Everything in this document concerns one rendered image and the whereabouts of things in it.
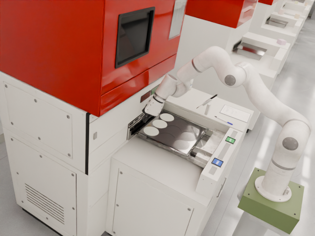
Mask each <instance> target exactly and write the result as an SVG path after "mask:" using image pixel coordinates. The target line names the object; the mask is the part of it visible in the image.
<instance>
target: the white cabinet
mask: <svg viewBox="0 0 315 236"><path fill-rule="evenodd" d="M246 131H247V130H246ZM245 134H246V132H245ZM245 134H244V136H245ZM244 136H243V138H242V140H241V142H240V143H239V145H238V147H237V150H236V152H235V153H234V155H233V157H232V159H231V161H230V163H229V165H228V167H227V169H226V171H225V173H224V175H223V176H222V178H221V180H220V182H219V184H218V186H217V188H216V190H215V192H214V194H213V196H212V198H211V200H210V201H209V203H208V205H207V207H205V206H203V205H201V204H199V203H197V202H195V201H194V200H192V199H190V198H188V197H186V196H184V195H182V194H180V193H178V192H176V191H175V190H173V189H171V188H169V187H167V186H165V185H163V184H161V183H159V182H157V181H156V180H154V179H152V178H150V177H148V176H146V175H144V174H142V173H140V172H138V171H136V170H135V169H133V168H131V167H129V166H127V165H125V164H123V163H121V162H119V161H117V160H115V159H113V158H111V167H110V179H109V191H108V202H107V214H106V225H105V231H106V232H108V235H110V236H201V234H202V232H203V230H204V228H205V226H206V223H207V221H208V219H209V217H210V215H211V213H212V211H213V209H214V207H215V205H216V203H217V201H218V199H219V197H220V195H221V193H222V191H223V188H224V186H225V184H226V181H227V179H228V176H229V174H230V171H231V169H232V166H233V164H234V161H235V159H236V156H237V154H238V151H239V149H240V147H241V144H242V142H243V139H244Z"/></svg>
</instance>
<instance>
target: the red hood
mask: <svg viewBox="0 0 315 236"><path fill-rule="evenodd" d="M187 1H188V0H0V71H2V72H4V73H6V74H8V75H10V76H12V77H14V78H17V79H19V80H21V81H23V82H25V83H27V84H29V85H31V86H34V87H36V88H37V89H39V90H42V91H44V92H46V93H48V94H50V95H52V96H54V97H56V98H58V99H61V100H63V101H65V102H67V103H69V104H71V105H73V106H75V107H77V108H80V109H82V110H84V111H86V112H88V113H90V114H92V115H94V116H96V117H100V116H102V115H103V114H105V113H106V112H108V111H109V110H111V109H112V108H114V107H115V106H117V105H118V104H120V103H121V102H123V101H125V100H126V99H128V98H129V97H131V96H132V95H134V94H135V93H137V92H138V91H140V90H141V89H143V88H145V87H146V86H148V85H149V84H151V83H152V82H154V81H155V80H157V79H158V78H160V77H162V76H163V75H165V74H166V73H168V72H169V71H171V70H173V69H174V66H175V61H176V57H177V51H178V47H179V42H180V36H181V31H182V26H183V21H184V16H185V11H186V6H187Z"/></svg>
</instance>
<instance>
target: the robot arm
mask: <svg viewBox="0 0 315 236"><path fill-rule="evenodd" d="M210 67H214V69H215V71H216V73H217V75H218V77H219V79H220V81H221V82H222V83H223V84H224V85H226V86H228V87H230V88H237V87H239V86H240V85H243V86H244V88H245V90H246V92H247V95H248V97H249V100H250V101H251V103H252V104H253V105H254V106H255V107H256V108H257V109H258V110H259V111H260V112H261V113H262V114H263V115H265V116H266V117H268V118H270V119H272V120H274V121H275V122H277V123H278V124H280V125H281V126H282V128H283V129H282V130H281V132H280V134H279V136H278V138H277V141H276V144H275V150H274V153H273V155H272V158H271V161H270V163H269V166H268V168H267V171H266V174H265V176H260V177H258V178H257V179H256V181H255V188H256V190H257V191H258V192H259V193H260V194H261V195H262V196H263V197H265V198H267V199H269V200H271V201H275V202H286V201H288V200H289V199H290V198H291V195H292V192H291V189H290V188H289V186H288V184H289V182H290V180H291V177H292V175H293V173H294V171H295V168H296V166H297V164H298V162H299V159H300V157H301V155H302V153H303V151H304V149H305V147H306V144H307V142H308V139H309V137H310V134H311V131H312V126H311V124H310V122H309V121H308V120H307V119H306V118H305V117H304V116H303V115H301V114H300V113H298V112H297V111H295V110H293V109H292V108H290V107H288V106H286V105H285V104H283V103H282V102H281V101H279V100H278V99H277V98H276V97H275V96H274V95H273V94H272V93H271V92H270V91H269V89H268V88H267V87H266V86H265V84H264V83H263V81H262V79H261V77H260V75H259V73H258V71H257V70H256V68H255V67H254V66H253V65H251V64H250V63H248V62H245V61H243V62H239V63H237V64H235V65H233V64H232V62H231V60H230V56H229V54H228V53H227V52H226V51H225V50H224V49H222V48H220V47H218V46H211V47H209V48H207V49H206V50H204V51H203V52H201V53H200V54H198V55H197V56H196V57H194V58H193V59H192V60H190V61H189V62H188V63H186V64H185V65H184V66H182V67H181V68H180V69H179V70H178V71H177V77H178V79H179V80H180V81H181V82H182V83H181V84H179V85H177V83H178V80H177V79H176V78H175V77H173V76H172V75H170V74H166V75H165V77H164V78H163V80H162V81H161V83H160V85H159V86H158V88H157V89H156V91H155V92H154V94H153V96H152V97H151V98H150V99H149V100H148V101H147V103H146V104H145V105H144V107H143V109H142V112H143V113H144V114H145V115H144V117H143V118H142V120H143V122H145V123H146V122H147V121H148V119H149V118H151V117H153V116H154V117H156V116H158V115H159V113H160V112H161V110H162V108H163V106H164V102H165V101H166V99H167V98H168V96H172V97H176V98H177V97H180V96H182V95H184V94H185V93H187V92H188V91H189V89H190V80H191V79H193V78H195V77H196V76H198V75H199V74H201V73H202V72H204V71H205V70H207V69H208V68H210Z"/></svg>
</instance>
